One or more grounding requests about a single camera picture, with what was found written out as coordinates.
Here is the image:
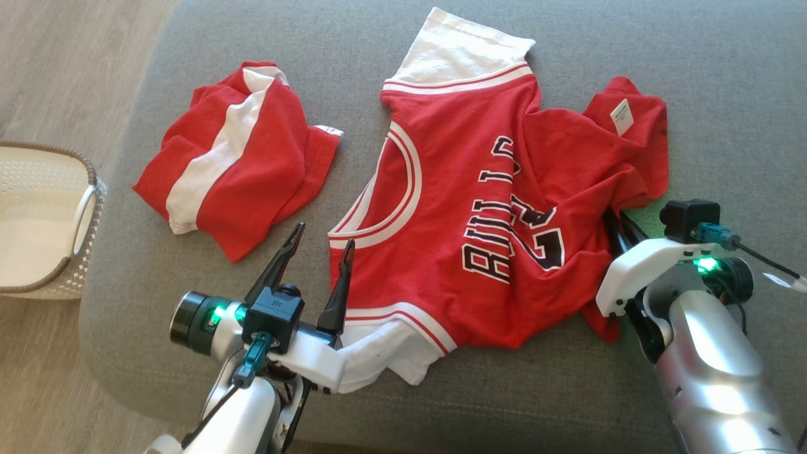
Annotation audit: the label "red shorts white stripe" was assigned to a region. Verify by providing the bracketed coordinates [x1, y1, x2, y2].
[132, 61, 344, 262]

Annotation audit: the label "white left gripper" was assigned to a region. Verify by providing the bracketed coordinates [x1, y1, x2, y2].
[245, 222, 356, 395]

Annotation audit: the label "grey fabric sofa seat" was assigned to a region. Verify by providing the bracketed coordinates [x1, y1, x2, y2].
[79, 0, 807, 454]

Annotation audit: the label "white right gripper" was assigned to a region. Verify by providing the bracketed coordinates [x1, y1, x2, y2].
[596, 211, 700, 319]

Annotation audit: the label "left black cable teal plug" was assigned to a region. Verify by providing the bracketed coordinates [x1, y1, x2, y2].
[183, 333, 273, 448]

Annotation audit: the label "red Bulls jersey white sleeves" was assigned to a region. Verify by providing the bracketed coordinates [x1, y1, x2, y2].
[328, 6, 669, 387]

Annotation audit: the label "white woven laundry basket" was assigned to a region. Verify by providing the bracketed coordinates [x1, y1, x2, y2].
[0, 142, 108, 300]

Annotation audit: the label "white cable tag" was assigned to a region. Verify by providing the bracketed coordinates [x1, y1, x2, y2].
[763, 271, 807, 294]

